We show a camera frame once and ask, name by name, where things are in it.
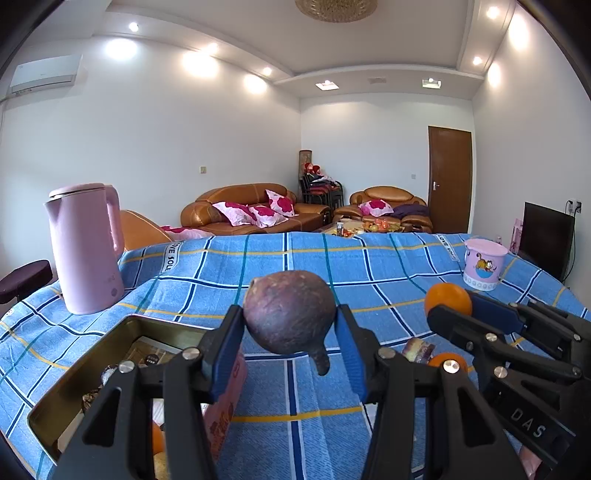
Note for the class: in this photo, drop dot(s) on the square recessed ceiling light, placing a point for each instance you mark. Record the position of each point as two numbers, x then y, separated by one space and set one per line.
328 85
431 82

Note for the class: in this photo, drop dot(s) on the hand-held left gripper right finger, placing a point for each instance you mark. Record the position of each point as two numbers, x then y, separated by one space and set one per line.
353 355

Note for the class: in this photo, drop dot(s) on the printed paper leaflet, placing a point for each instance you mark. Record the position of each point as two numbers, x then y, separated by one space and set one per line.
147 348

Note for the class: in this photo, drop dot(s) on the dark padded stool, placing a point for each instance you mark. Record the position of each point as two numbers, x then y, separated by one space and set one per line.
25 277

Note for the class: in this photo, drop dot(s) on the pink electric kettle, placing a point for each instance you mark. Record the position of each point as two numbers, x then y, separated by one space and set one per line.
83 249

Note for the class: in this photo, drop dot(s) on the black flat screen television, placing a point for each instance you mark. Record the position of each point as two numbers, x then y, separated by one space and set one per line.
545 240

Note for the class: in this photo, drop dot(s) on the white wall air conditioner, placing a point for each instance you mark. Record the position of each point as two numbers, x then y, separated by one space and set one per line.
46 74

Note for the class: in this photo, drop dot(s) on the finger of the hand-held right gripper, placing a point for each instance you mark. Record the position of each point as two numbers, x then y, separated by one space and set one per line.
496 314
455 323

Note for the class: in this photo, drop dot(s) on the purple sweet potato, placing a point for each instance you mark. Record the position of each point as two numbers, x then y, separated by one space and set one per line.
286 314

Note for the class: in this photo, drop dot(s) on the brown leather armchair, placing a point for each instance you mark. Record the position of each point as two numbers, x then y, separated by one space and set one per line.
388 191

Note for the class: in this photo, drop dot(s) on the purple cloth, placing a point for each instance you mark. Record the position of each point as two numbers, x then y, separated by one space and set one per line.
411 211

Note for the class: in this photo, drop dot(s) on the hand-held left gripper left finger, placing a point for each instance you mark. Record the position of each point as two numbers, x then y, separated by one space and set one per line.
224 355

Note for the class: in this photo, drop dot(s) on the small orange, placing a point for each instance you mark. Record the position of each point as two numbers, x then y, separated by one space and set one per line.
158 438

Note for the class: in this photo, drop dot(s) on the gold ceiling chandelier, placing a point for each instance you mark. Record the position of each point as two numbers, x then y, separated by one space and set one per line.
336 9

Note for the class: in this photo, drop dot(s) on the pink paper bag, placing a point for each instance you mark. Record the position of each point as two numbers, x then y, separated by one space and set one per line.
517 235

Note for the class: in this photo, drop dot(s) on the round ceiling spotlights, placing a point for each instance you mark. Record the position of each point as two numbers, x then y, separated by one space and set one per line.
198 62

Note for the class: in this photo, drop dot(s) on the large orange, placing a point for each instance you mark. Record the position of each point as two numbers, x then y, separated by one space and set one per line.
441 357

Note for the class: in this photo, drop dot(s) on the blue plaid blanket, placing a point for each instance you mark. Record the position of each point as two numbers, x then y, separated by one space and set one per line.
323 258

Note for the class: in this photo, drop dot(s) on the wall power outlet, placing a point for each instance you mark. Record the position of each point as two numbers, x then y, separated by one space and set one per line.
575 206

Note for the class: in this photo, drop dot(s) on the orange leather chair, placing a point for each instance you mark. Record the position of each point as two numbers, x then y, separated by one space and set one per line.
143 230

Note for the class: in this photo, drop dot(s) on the long brown leather sofa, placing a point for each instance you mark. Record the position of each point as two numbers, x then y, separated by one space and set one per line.
231 191

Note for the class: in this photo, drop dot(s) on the pink floral pillow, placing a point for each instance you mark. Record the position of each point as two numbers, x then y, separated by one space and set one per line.
263 217
231 213
376 207
184 231
280 203

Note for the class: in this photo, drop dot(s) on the pink cartoon cat bucket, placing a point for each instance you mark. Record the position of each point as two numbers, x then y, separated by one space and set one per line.
482 265

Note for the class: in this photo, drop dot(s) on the stacked dark chairs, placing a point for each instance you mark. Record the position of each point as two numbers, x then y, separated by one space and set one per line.
323 194

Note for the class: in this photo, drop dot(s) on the person's right hand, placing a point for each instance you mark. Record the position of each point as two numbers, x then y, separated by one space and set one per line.
532 466

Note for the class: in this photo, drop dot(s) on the pink metal tin box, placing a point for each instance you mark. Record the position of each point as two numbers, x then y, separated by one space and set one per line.
69 392

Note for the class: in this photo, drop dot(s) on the red plush toy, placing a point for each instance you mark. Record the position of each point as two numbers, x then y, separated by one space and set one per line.
311 168

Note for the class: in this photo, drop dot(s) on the medium orange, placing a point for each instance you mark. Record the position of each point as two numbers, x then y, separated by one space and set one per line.
445 295

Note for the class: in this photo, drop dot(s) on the coffee table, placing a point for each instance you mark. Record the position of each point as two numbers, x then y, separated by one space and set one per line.
355 230

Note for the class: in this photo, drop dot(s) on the brown wooden door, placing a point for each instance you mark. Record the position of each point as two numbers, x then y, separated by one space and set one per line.
450 180

